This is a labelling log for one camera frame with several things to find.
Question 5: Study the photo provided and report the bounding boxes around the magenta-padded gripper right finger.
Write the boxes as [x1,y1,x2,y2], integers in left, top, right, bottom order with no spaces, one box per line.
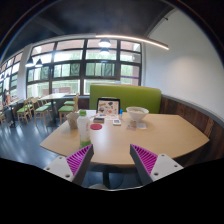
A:
[129,143,184,186]

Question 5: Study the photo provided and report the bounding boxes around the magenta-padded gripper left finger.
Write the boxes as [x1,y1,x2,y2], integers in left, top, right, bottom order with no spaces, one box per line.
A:
[43,143,95,187]

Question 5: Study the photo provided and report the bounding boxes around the green-capped clear drink bottle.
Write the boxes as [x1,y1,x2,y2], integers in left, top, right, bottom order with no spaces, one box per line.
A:
[76,109,92,149]

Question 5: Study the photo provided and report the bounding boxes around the flat round red coaster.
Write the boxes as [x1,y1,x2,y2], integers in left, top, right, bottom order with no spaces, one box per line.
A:
[89,123,103,131]

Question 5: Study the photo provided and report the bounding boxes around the beige patterned cup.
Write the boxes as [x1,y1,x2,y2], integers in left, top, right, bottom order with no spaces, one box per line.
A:
[66,112,80,130]

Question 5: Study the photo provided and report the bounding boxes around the white ceramic bowl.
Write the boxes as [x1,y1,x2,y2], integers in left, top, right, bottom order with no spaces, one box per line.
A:
[126,106,150,122]

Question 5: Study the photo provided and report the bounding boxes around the white printed paper sheet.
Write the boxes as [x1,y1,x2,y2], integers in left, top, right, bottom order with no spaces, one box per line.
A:
[85,109,98,118]

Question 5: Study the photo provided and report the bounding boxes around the black sticker-covered tablet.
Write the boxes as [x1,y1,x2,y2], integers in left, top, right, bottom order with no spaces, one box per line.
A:
[96,97,121,118]

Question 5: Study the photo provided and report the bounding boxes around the group of green-seated wooden chairs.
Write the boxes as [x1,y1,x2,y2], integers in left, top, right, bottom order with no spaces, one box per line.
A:
[16,93,80,125]

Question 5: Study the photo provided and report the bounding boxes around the green upholstered booth bench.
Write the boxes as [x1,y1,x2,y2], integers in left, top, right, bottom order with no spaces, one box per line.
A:
[88,83,163,114]

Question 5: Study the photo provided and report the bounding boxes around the wooden dining table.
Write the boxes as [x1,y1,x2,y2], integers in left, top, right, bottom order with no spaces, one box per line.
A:
[39,93,68,126]

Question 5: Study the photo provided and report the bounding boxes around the person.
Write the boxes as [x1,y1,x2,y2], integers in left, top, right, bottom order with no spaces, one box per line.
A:
[1,89,16,128]

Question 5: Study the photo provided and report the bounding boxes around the group of pendant lamps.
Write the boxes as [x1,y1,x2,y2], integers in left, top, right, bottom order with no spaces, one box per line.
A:
[25,38,112,68]

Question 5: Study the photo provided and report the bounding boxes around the long curved linear light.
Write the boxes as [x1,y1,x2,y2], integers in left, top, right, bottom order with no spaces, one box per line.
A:
[95,34,170,51]

